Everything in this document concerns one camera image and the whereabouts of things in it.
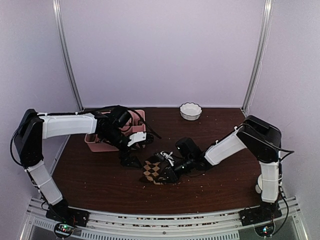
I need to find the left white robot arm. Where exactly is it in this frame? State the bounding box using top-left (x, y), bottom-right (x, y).
top-left (9, 105), bottom-right (161, 222)

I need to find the pink divided storage box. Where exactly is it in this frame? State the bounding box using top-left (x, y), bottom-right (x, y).
top-left (84, 106), bottom-right (147, 153)

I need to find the left aluminium corner post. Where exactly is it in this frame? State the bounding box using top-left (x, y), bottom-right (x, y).
top-left (52, 0), bottom-right (84, 110)

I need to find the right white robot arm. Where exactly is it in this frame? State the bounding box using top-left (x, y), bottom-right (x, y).
top-left (156, 115), bottom-right (294, 221)

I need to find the brown argyle patterned sock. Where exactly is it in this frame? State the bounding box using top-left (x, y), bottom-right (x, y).
top-left (139, 153), bottom-right (169, 185)

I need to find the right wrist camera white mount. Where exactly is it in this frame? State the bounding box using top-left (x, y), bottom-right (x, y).
top-left (154, 151), bottom-right (175, 167)

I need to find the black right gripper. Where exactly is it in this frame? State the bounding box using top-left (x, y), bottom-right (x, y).
top-left (157, 156), bottom-right (195, 183)

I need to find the aluminium corner post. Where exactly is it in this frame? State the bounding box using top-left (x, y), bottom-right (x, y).
top-left (52, 0), bottom-right (84, 110)
top-left (241, 0), bottom-right (274, 116)

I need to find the right aluminium corner post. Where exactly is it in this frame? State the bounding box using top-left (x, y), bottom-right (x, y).
top-left (241, 0), bottom-right (274, 116)

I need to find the white scalloped ceramic bowl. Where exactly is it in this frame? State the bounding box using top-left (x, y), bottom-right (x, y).
top-left (179, 102), bottom-right (203, 121)

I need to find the white paper cup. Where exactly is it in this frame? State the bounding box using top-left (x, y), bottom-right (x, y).
top-left (255, 174), bottom-right (263, 194)

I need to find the aluminium front rail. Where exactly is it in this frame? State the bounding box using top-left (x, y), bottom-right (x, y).
top-left (18, 197), bottom-right (309, 240)

